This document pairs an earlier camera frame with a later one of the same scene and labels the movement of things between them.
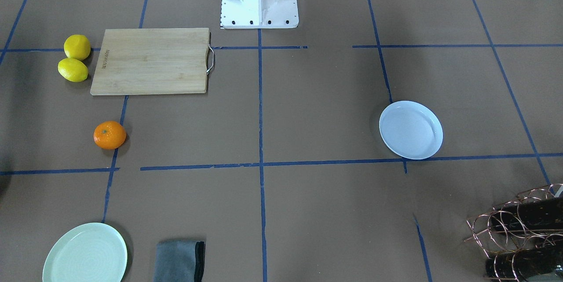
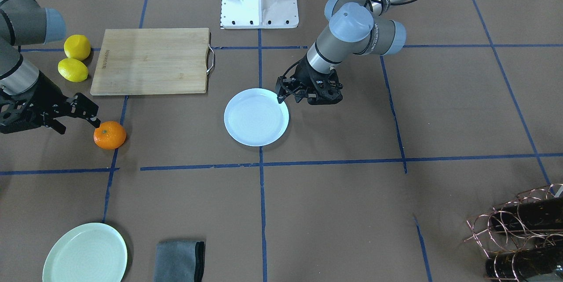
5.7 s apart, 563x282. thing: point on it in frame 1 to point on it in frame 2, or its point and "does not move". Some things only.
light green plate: (94, 252) does not move
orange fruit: (109, 135) does not move
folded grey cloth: (179, 261) does not move
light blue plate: (409, 130) to (254, 117)
